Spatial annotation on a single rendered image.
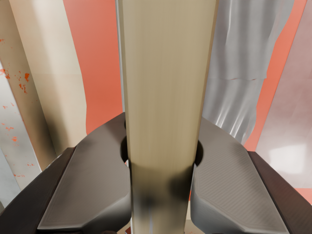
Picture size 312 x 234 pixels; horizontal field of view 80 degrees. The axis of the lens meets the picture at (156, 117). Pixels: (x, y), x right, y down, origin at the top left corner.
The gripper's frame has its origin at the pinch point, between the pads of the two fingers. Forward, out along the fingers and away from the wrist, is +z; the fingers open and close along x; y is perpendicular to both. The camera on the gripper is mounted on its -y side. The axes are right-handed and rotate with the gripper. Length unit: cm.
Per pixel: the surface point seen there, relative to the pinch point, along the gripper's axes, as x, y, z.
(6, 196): -138, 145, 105
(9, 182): -128, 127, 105
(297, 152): 18.9, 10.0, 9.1
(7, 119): -15.5, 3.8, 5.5
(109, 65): -5.3, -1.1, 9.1
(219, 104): 6.9, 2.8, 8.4
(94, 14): -6.3, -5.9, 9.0
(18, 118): -14.3, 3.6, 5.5
